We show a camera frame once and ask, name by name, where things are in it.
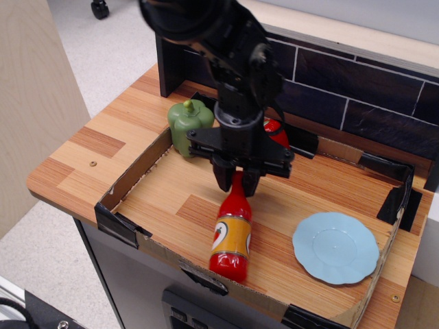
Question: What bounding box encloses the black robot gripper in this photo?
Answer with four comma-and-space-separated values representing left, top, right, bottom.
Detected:
187, 102, 294, 197

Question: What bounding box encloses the black cable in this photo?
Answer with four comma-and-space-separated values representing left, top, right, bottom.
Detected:
0, 297, 37, 329

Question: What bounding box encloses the red hot sauce bottle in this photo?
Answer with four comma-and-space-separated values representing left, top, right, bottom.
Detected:
209, 171, 252, 282

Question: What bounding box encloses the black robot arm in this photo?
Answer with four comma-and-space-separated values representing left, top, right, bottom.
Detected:
139, 1, 294, 197

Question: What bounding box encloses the black caster wheel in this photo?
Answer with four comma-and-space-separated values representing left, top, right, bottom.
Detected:
91, 0, 110, 20

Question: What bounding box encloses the cardboard fence with black tape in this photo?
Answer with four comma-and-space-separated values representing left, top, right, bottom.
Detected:
94, 91, 423, 329

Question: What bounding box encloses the dark tile backsplash panel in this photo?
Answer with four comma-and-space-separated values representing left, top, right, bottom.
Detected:
152, 20, 439, 192

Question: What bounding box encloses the black base with screw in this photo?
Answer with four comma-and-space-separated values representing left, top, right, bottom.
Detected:
25, 291, 84, 329

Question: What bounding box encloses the red toy strawberry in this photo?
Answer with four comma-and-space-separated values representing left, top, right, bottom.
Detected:
263, 117, 290, 150

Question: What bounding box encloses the green toy bell pepper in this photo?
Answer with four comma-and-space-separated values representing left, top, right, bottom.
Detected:
167, 99, 215, 158

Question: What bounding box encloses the light blue plate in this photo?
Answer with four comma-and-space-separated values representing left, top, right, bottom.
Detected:
292, 212, 380, 285

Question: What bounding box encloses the light wooden board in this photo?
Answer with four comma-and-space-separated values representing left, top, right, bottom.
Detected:
1, 1, 90, 236

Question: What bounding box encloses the black oven control panel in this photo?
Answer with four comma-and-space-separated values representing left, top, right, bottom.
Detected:
161, 289, 245, 329

